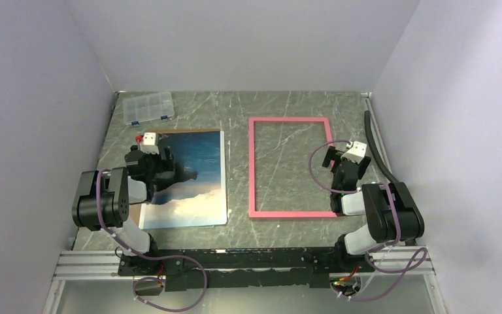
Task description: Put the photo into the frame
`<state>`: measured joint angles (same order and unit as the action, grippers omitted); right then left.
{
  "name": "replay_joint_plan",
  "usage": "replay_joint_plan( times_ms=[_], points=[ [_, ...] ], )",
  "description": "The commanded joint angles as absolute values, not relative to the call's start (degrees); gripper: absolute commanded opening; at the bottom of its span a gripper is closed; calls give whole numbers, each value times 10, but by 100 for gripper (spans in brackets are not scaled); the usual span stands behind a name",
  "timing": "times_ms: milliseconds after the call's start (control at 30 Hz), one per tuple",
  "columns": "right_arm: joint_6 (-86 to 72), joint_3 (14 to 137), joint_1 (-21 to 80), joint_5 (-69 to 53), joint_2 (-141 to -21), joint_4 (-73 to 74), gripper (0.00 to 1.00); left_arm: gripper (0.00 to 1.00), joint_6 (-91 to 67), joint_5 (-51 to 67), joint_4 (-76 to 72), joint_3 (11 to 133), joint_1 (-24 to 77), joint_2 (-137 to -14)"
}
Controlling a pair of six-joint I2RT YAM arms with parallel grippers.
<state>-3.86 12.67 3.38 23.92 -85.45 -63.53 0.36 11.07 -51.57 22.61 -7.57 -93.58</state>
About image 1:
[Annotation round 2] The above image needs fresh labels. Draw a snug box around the blue sky ocean photo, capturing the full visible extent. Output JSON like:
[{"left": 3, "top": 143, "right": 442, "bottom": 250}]
[{"left": 139, "top": 130, "right": 228, "bottom": 229}]

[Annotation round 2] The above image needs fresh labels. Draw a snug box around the pink wooden picture frame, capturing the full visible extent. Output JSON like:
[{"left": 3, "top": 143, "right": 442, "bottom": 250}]
[{"left": 248, "top": 116, "right": 337, "bottom": 220}]

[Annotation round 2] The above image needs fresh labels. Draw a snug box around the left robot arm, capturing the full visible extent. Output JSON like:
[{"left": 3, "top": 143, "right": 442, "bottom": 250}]
[{"left": 72, "top": 145, "right": 197, "bottom": 275}]

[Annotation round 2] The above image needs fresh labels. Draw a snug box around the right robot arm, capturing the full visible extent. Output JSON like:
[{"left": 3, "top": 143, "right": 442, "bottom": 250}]
[{"left": 322, "top": 143, "right": 425, "bottom": 271}]

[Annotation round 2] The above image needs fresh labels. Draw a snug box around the brown backing board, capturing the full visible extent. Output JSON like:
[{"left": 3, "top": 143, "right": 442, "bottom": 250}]
[{"left": 129, "top": 130, "right": 189, "bottom": 226}]

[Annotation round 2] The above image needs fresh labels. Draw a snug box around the clear plastic organizer box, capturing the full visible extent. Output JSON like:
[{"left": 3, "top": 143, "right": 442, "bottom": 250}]
[{"left": 122, "top": 92, "right": 175, "bottom": 126}]

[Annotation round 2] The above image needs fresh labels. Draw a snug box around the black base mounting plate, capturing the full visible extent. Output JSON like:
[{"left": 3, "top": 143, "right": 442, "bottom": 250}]
[{"left": 118, "top": 247, "right": 374, "bottom": 292}]

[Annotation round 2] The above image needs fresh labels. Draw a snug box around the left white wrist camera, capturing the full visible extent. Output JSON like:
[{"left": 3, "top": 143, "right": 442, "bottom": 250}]
[{"left": 135, "top": 132, "right": 159, "bottom": 155}]

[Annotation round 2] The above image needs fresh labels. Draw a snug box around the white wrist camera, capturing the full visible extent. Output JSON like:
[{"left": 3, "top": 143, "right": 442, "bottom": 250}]
[
  {"left": 343, "top": 141, "right": 367, "bottom": 164},
  {"left": 135, "top": 132, "right": 159, "bottom": 155}
]

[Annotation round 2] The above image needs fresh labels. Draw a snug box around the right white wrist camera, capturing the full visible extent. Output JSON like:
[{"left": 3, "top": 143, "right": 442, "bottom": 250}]
[{"left": 343, "top": 141, "right": 367, "bottom": 164}]

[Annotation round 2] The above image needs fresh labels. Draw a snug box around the black rubber hose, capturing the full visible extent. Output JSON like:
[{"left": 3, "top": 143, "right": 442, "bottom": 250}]
[{"left": 363, "top": 110, "right": 400, "bottom": 184}]

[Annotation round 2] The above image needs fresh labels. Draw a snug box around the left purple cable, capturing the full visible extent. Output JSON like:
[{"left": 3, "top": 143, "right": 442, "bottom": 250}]
[{"left": 96, "top": 169, "right": 209, "bottom": 313}]

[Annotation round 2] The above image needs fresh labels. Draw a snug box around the purple cable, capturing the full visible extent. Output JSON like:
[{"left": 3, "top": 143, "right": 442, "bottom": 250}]
[
  {"left": 308, "top": 139, "right": 428, "bottom": 303},
  {"left": 96, "top": 169, "right": 209, "bottom": 313}
]

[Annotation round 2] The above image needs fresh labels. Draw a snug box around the aluminium extrusion rail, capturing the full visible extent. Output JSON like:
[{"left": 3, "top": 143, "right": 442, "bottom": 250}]
[{"left": 42, "top": 245, "right": 448, "bottom": 314}]

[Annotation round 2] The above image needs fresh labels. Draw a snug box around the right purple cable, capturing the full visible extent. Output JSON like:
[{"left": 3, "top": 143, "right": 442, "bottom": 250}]
[{"left": 308, "top": 139, "right": 428, "bottom": 303}]

